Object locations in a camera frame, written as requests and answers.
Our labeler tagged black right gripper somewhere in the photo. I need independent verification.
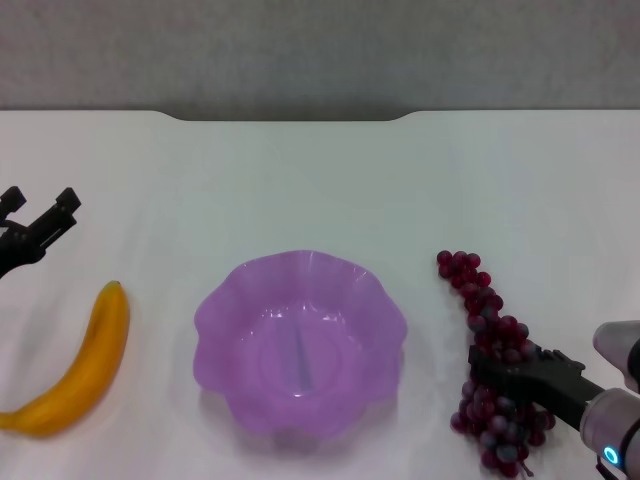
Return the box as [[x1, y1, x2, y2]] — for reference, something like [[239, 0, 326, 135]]
[[468, 343, 604, 432]]

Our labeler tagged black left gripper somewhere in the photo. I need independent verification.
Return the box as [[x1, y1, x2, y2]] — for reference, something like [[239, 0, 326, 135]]
[[0, 185, 82, 279]]

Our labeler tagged dark red grape bunch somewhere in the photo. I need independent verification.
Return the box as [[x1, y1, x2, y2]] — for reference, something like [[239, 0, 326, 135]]
[[436, 249, 557, 477]]

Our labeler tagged yellow banana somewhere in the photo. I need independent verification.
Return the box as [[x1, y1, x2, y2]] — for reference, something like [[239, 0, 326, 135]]
[[0, 280, 131, 439]]

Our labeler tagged purple wavy plastic bowl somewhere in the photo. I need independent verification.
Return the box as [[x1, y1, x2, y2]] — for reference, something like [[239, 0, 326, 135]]
[[191, 249, 409, 442]]

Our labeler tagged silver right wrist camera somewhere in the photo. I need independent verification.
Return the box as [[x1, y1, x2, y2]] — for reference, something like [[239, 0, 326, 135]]
[[592, 319, 640, 389]]

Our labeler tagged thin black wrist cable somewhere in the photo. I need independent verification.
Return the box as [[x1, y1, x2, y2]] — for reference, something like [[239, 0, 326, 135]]
[[594, 457, 624, 480]]

